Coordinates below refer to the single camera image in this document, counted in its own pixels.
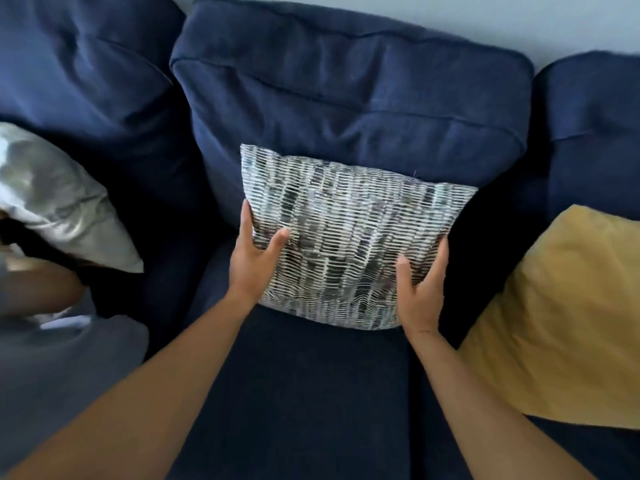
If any black white patterned cushion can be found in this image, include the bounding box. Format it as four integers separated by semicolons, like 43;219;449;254
239;143;479;331

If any navy blue sofa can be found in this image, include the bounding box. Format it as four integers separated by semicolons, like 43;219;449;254
0;0;640;480

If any yellow cushion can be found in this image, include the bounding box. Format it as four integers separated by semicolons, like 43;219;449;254
457;204;640;431

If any person's right forearm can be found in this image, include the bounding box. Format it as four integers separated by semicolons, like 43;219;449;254
405;327;599;480

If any person's right hand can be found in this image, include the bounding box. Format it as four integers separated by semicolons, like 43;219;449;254
395;236;449;338

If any person's left forearm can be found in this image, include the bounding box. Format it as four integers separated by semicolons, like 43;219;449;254
0;292;259;480

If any navy sofa back cushion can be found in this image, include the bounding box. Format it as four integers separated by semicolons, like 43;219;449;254
0;0;221;245
529;50;640;221
169;0;535;235

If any person's left hand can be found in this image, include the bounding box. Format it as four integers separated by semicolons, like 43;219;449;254
229;198;291;308

